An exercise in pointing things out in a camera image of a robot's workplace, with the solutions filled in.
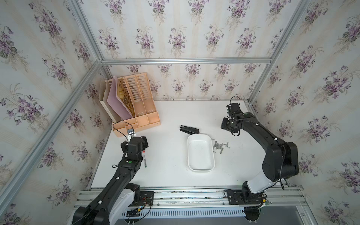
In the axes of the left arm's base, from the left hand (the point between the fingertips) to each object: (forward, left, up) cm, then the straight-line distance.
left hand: (136, 139), depth 83 cm
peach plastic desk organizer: (+43, +9, +1) cm, 44 cm away
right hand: (+9, -57, 0) cm, 57 cm away
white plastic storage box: (-5, -40, -11) cm, 42 cm away
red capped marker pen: (-10, -5, -12) cm, 16 cm away
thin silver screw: (0, -53, -11) cm, 54 cm away
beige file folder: (+22, +20, +17) cm, 34 cm away
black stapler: (+13, -33, -10) cm, 37 cm away
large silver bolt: (+3, -52, -11) cm, 53 cm away
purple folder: (+17, +12, +9) cm, 23 cm away
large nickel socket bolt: (-2, -54, -11) cm, 55 cm away
